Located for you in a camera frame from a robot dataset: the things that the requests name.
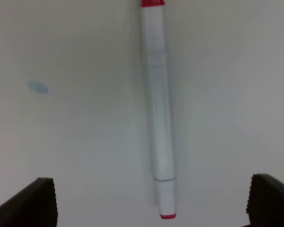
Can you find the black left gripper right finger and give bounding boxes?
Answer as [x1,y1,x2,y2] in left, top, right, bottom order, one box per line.
[246,174,284,227]

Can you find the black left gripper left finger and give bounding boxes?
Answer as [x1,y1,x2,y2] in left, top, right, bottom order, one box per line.
[0,177,58,227]

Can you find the white marker pink caps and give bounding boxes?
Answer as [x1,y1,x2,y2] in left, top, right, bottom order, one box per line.
[141,0,177,219]

